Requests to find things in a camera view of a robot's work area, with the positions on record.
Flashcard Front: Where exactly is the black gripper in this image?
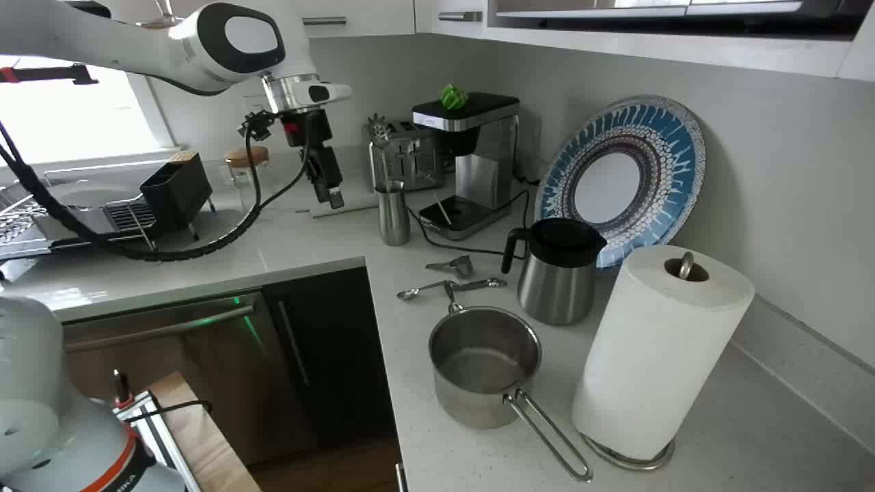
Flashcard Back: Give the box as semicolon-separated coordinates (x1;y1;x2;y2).
301;143;351;213

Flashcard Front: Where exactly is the tall stainless steel cup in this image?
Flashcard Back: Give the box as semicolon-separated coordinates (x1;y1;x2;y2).
376;183;413;249

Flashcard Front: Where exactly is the steel pasta server spoon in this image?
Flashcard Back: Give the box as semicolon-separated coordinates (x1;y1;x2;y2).
365;113;398;195

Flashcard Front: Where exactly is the glass jar with wooden lid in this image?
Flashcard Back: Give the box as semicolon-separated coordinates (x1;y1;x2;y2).
224;143;275;217

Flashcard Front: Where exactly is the thin wooden stick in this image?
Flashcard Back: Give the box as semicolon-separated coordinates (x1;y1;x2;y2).
432;198;456;232

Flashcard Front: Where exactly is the black and steel coffee maker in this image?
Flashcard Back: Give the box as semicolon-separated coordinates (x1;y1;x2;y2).
407;89;534;246

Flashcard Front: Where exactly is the long steel utensil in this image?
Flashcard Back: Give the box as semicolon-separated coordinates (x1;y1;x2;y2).
395;273;511;306

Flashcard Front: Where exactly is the green tag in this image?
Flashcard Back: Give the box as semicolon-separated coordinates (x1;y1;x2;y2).
434;82;470;116

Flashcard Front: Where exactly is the black box on stand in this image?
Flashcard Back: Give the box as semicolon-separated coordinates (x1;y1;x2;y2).
136;150;217;246

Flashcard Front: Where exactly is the small steel spoon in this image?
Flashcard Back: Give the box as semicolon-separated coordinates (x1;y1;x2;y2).
440;281;469;317

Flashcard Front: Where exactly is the dark lower cabinet door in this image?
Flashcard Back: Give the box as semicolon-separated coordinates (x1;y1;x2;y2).
259;266;399;454

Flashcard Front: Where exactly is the white upper cabinet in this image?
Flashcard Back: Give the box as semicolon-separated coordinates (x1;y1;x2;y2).
283;0;496;45

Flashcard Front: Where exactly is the stainless steel saucepan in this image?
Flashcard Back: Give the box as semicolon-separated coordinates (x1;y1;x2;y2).
428;305;596;484

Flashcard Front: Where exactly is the steel carafe with black lid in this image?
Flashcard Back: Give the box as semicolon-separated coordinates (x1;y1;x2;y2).
497;217;611;328

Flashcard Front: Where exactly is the dish rack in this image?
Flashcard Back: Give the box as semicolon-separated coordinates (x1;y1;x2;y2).
0;162;153;269

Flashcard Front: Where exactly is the wooden side table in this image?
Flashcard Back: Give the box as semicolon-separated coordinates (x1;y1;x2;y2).
146;366;265;492

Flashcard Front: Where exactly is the white tray with tools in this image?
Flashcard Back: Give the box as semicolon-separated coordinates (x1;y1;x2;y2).
110;366;205;492

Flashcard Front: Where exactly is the black rod with red clamp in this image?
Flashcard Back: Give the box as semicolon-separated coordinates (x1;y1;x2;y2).
0;61;101;91

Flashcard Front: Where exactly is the blue patterned round plate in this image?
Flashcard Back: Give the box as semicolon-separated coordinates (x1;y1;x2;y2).
532;94;712;273

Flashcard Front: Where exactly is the white paper towel roll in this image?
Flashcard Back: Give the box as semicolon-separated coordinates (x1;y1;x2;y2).
570;243;757;466

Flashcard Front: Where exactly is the steel paper towel holder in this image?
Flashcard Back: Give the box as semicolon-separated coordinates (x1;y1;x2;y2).
581;249;715;475

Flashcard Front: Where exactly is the stainless steel microwave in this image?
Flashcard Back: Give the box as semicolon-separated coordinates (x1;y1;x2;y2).
489;0;871;38

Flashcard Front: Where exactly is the black power cable with plug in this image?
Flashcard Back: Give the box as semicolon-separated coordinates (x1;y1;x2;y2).
403;178;534;260

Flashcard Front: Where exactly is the dishwasher with steel handle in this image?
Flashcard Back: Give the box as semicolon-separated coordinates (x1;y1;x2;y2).
61;288;277;462

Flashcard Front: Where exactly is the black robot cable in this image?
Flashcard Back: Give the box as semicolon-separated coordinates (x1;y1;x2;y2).
0;106;311;269

